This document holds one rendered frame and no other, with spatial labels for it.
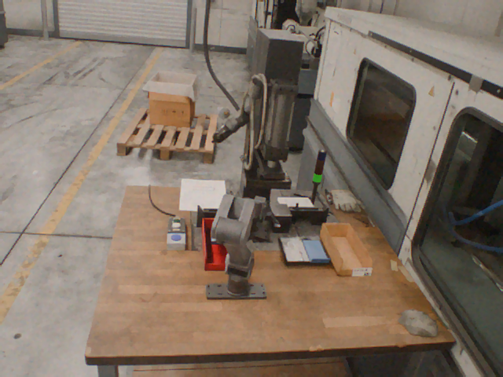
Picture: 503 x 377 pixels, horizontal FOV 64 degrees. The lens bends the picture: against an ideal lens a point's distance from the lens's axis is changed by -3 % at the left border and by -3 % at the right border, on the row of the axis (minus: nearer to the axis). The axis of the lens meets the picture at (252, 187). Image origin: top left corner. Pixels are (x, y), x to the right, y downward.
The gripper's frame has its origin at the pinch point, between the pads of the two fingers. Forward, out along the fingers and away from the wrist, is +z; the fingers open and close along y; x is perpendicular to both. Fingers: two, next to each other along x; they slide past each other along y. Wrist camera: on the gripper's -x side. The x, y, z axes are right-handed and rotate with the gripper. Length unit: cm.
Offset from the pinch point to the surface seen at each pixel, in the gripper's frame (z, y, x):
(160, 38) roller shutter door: 511, 757, -249
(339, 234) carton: -18, 8, -50
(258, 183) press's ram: -12.2, 21.7, -10.0
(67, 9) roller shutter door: 600, 793, -50
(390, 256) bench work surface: -32, -4, -62
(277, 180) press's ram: -16.9, 23.0, -16.2
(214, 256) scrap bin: 5.2, -3.9, -2.0
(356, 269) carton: -29, -12, -40
